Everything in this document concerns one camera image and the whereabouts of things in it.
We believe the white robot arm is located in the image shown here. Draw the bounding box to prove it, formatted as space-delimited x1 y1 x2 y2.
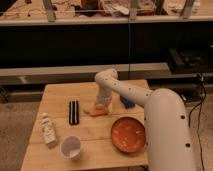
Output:
95 69 197 171

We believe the blue sponge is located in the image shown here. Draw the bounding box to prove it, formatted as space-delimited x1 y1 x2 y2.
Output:
120 96 135 109

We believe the orange plate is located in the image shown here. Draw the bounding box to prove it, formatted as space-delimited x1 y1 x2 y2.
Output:
111 117 146 153

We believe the wooden table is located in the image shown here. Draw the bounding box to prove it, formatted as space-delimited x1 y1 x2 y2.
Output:
21 82 148 171

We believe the white tube bottle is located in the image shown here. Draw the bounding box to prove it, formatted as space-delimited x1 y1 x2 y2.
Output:
41 113 57 148

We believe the long metal shelf rail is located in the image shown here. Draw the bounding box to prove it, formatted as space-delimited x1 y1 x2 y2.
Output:
0 63 171 85

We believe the black floor cable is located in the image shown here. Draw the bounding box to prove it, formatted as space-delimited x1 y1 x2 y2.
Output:
179 74 208 171

